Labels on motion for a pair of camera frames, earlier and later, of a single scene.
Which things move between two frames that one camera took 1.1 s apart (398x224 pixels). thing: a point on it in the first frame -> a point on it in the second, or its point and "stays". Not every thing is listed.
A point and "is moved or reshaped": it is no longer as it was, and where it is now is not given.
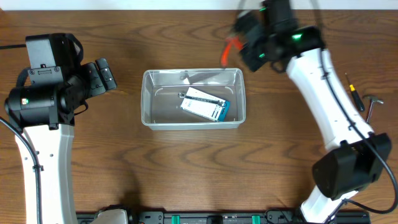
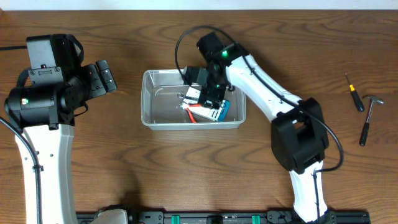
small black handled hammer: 373,99 stays
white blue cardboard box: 212,110 stays
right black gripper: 254,66 -> 208,91
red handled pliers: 230,40 is moved or reshaped
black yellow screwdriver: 357,99 stays
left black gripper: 94,79 stays
